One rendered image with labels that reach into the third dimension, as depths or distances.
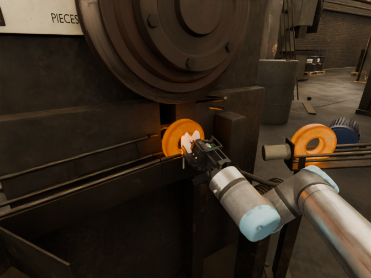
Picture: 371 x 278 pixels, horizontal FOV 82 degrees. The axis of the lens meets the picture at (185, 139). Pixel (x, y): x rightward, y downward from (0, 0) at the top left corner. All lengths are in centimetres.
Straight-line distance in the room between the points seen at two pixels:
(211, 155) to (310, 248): 103
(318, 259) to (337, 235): 100
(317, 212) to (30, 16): 76
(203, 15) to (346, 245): 51
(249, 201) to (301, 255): 96
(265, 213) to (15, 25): 70
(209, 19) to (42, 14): 39
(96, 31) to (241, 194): 48
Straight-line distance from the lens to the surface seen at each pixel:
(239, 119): 79
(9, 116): 70
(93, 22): 55
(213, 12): 56
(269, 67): 326
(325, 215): 51
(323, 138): 90
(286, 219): 64
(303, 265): 141
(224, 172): 55
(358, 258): 44
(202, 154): 59
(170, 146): 68
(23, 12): 67
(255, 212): 51
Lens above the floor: 103
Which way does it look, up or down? 23 degrees down
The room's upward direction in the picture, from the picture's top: straight up
